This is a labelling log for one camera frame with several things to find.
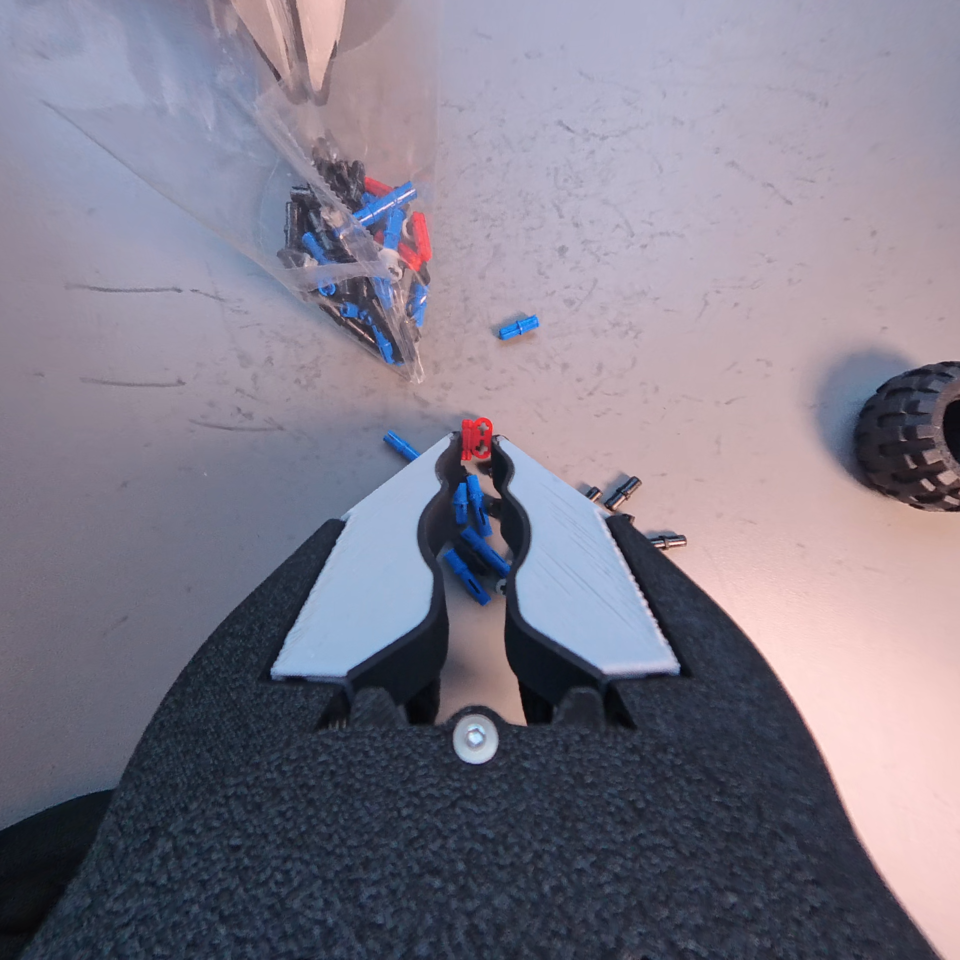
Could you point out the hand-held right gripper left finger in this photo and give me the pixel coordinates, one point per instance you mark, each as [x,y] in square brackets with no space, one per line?
[360,593]

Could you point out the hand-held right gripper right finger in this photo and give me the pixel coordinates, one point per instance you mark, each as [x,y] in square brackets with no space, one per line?
[593,585]

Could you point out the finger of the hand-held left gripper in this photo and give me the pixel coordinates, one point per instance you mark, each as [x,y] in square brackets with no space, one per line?
[263,30]
[318,30]

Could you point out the large pile of toy pins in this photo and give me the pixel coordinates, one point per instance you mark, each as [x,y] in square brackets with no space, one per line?
[473,548]

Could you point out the clear plastic bag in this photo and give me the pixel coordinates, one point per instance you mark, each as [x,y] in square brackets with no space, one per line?
[180,120]

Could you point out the red toy connector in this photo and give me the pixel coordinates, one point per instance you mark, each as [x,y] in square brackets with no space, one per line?
[477,438]

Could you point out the small cluster of toy pins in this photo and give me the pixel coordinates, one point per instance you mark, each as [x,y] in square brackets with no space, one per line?
[360,263]

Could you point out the black toy tyre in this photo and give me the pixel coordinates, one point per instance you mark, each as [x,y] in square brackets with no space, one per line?
[915,435]

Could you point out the grey desk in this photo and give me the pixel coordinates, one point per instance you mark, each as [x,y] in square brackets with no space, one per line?
[675,225]

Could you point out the blue toy pin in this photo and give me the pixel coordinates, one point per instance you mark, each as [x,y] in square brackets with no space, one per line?
[518,326]

